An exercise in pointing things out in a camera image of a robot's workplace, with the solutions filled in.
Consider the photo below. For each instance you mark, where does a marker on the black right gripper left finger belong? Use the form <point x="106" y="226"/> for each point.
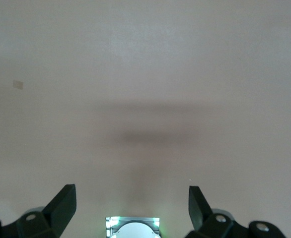
<point x="58" y="213"/>

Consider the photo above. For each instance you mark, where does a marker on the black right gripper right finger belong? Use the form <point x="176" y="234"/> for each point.
<point x="202" y="218"/>

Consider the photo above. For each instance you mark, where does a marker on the small brown tape mark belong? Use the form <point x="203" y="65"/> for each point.
<point x="18" y="84"/>

